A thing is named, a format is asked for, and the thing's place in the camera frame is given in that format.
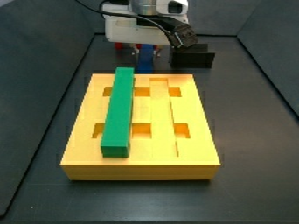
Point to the blue long bar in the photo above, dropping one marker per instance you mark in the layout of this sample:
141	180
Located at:
144	64

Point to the red notched block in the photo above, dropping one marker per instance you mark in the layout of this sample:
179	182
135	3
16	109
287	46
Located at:
120	45

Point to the yellow slotted board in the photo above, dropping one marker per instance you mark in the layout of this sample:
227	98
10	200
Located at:
171	146

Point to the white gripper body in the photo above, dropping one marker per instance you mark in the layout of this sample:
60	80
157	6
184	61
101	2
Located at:
147	23

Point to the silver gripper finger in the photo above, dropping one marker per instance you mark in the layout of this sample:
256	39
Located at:
135	52
157	53

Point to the black box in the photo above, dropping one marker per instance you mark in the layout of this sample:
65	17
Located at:
195	57

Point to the green long bar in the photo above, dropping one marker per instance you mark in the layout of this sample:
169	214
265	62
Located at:
115	139

